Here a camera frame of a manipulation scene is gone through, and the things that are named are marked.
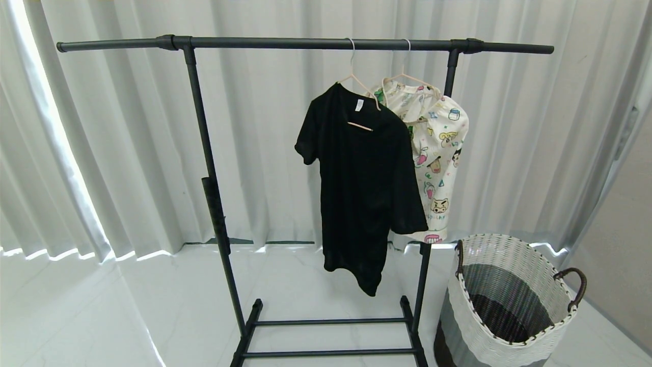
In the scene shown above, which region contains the black garment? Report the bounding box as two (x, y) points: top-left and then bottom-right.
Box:
(294, 83), (428, 297)

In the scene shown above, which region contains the pink clothes hanger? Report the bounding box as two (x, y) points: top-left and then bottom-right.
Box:
(339, 38), (382, 132)
(382, 39), (441, 100)

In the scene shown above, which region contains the cream printed garment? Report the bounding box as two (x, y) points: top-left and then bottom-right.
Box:
(367, 79), (469, 244)

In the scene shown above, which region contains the black clothes rack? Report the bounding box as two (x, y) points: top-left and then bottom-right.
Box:
(56, 35), (555, 367)

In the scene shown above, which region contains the white laundry basket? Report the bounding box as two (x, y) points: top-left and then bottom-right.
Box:
(434, 233), (587, 367)

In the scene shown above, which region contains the white curtain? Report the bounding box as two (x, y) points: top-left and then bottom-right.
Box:
(0, 0), (652, 260)

